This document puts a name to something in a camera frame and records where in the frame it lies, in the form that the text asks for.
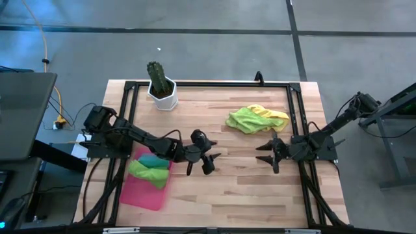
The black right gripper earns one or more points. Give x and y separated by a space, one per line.
281 152

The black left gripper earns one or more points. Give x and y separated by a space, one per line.
194 154

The green microfiber towel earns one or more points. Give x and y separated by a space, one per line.
148 174
248 121

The yellow microfiber towel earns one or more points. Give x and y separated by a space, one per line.
269 112

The teal microfiber towel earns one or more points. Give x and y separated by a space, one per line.
154 161

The pink tray mat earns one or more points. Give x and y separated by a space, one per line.
143 196

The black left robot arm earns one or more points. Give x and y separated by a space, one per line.
143 138

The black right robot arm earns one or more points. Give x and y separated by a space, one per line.
328 130

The white hexagonal plant pot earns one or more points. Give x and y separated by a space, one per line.
165 102

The green cactus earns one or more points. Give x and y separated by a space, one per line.
157 76

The white paper sheet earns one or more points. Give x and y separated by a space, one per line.
78 152

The grey metal table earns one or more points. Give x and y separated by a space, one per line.
390 112

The black desk beam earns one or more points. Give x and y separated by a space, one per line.
55 156

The dark grey desk top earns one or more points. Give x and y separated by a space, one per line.
26 113

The black rounded device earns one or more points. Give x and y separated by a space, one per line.
11 213

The black aluminium table frame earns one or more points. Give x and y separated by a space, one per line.
211 84

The black triangular bracket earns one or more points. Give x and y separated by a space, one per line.
259 79

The silver bracket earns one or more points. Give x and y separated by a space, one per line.
120 230
302 231

